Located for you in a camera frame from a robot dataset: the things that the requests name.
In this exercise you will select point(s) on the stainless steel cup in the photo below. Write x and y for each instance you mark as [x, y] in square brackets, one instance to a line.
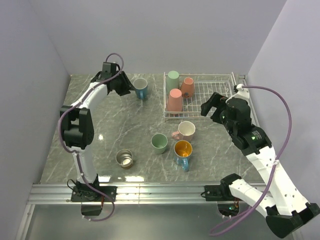
[124, 158]

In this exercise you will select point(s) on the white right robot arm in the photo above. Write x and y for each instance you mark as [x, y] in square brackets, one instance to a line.
[285, 209]

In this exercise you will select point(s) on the tall green plastic cup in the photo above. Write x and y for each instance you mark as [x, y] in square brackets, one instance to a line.
[172, 80]

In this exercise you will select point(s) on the blue mug orange interior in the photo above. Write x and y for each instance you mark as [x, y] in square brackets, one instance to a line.
[182, 153]

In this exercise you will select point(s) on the short green plastic cup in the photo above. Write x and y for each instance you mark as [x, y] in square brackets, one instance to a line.
[159, 143]

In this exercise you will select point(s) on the blue flowered mug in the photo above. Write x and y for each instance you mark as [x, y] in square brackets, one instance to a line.
[141, 88]

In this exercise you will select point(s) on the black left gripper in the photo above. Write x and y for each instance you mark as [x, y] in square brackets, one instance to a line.
[127, 85]

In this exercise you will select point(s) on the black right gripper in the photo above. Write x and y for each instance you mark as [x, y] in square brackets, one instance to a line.
[217, 100]

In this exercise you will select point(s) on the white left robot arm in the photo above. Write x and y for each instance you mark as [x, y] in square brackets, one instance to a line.
[75, 125]

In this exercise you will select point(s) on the tall pink plastic cup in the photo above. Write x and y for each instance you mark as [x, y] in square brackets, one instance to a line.
[175, 101]

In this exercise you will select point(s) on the brown-pink ceramic mug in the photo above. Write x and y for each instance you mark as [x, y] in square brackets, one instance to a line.
[187, 87]

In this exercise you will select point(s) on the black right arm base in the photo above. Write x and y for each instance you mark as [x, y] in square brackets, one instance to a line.
[227, 205]

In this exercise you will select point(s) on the white and pink mug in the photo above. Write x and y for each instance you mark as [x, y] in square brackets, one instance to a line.
[186, 131]

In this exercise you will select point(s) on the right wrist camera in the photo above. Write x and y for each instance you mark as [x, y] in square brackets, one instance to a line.
[240, 92]

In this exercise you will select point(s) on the aluminium front rail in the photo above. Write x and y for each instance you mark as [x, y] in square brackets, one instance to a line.
[126, 193]

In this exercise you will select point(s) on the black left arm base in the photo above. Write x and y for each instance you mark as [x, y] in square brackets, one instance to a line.
[92, 201]

